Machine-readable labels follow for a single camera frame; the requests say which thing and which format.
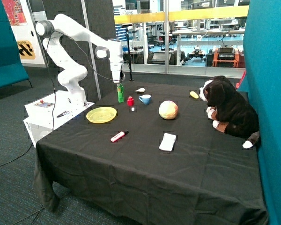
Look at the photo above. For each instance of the yellow plastic plate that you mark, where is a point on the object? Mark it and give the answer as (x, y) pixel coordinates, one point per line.
(101, 115)

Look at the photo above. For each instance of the red white marker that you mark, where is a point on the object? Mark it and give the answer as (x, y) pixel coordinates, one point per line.
(119, 136)

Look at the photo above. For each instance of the yellow lemon toy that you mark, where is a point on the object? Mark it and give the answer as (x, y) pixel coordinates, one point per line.
(194, 95)

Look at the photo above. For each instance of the teal sofa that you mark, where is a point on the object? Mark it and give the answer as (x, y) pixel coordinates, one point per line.
(11, 68)

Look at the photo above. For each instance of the white seashell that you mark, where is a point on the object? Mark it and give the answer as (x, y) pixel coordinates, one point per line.
(140, 90)

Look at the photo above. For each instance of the pastel soft ball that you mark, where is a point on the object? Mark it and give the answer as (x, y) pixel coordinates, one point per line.
(168, 110)

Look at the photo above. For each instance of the plush dog toy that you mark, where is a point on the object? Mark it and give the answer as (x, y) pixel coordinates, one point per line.
(230, 112)

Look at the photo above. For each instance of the black tripod stand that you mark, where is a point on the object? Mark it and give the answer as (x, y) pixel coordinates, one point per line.
(126, 25)

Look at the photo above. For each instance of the green block with yellow face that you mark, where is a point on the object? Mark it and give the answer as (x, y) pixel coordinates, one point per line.
(120, 88)

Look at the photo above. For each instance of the black tablecloth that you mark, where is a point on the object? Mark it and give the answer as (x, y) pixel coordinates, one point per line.
(207, 179)

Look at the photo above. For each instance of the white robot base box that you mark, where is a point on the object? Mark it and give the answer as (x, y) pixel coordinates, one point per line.
(49, 113)

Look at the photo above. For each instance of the blue cup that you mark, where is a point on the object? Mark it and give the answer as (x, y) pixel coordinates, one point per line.
(145, 99)

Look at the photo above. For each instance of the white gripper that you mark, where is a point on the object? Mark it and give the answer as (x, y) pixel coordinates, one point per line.
(117, 73)

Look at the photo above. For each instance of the teal partition wall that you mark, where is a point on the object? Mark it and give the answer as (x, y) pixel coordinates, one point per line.
(262, 52)

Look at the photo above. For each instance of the white folded cloth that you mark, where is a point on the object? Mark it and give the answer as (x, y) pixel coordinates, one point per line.
(167, 143)

